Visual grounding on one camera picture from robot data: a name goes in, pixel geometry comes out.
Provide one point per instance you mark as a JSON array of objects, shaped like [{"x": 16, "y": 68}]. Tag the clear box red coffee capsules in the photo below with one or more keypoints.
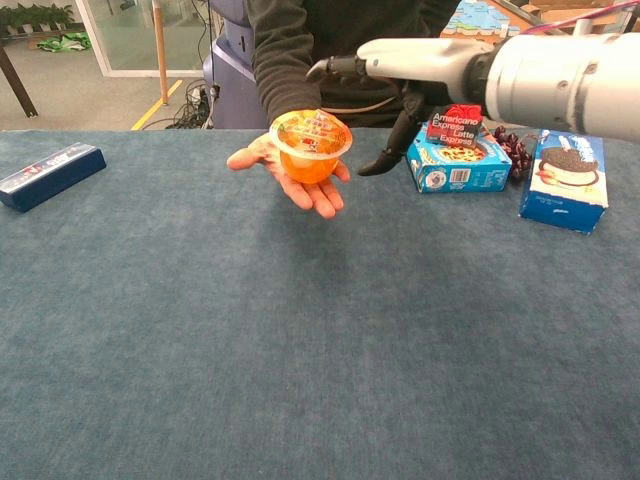
[{"x": 455, "y": 127}]

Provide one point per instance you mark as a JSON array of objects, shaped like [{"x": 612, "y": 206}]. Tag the green cloth heap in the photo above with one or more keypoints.
[{"x": 65, "y": 41}]

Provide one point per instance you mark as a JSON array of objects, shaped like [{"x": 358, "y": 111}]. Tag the person's black-sleeved forearm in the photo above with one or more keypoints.
[{"x": 287, "y": 75}]

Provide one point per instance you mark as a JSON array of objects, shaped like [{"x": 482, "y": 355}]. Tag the blue sandwich cookie box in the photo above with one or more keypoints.
[{"x": 565, "y": 185}]

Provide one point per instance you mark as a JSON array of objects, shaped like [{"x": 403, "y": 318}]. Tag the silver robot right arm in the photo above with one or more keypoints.
[{"x": 550, "y": 80}]

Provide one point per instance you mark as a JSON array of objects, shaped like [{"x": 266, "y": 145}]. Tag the blue white puzzle pieces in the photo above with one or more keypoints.
[{"x": 475, "y": 17}]

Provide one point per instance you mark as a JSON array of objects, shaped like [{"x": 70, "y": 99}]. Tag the dark red ribbon bow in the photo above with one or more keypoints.
[{"x": 515, "y": 150}]

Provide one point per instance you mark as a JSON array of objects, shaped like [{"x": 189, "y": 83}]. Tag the orange jelly cup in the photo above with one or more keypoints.
[{"x": 307, "y": 162}]

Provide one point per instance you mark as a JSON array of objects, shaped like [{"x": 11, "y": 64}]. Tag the row of potted plants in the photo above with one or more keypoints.
[{"x": 35, "y": 15}]

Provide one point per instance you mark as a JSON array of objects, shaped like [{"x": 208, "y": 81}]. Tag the person's black sweater torso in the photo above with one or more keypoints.
[{"x": 360, "y": 22}]

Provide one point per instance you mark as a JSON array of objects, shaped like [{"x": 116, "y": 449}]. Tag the dark slanted table leg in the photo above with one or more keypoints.
[{"x": 17, "y": 85}]

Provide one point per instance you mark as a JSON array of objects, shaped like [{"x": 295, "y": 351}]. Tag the person's bare hand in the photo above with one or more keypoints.
[{"x": 306, "y": 196}]

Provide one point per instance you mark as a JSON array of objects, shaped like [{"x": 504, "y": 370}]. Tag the lavender blue machine base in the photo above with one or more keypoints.
[{"x": 230, "y": 75}]

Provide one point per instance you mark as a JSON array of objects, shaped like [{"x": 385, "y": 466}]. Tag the brown wooden table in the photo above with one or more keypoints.
[{"x": 520, "y": 15}]

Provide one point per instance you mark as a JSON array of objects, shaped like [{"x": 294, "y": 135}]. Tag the silver black robot right hand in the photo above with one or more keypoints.
[{"x": 420, "y": 60}]

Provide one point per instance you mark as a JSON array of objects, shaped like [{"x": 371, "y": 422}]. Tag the light blue snack box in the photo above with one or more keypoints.
[{"x": 452, "y": 175}]

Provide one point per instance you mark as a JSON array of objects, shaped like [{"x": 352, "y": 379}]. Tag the white framed glass partition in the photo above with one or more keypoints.
[{"x": 95, "y": 35}]

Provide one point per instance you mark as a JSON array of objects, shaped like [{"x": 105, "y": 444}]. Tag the long dark blue box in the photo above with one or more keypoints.
[{"x": 50, "y": 175}]

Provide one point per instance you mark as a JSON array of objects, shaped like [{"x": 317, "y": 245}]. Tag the wooden pole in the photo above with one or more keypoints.
[{"x": 160, "y": 50}]

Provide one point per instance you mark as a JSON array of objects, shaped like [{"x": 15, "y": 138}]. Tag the blue felt tablecloth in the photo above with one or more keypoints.
[{"x": 300, "y": 340}]

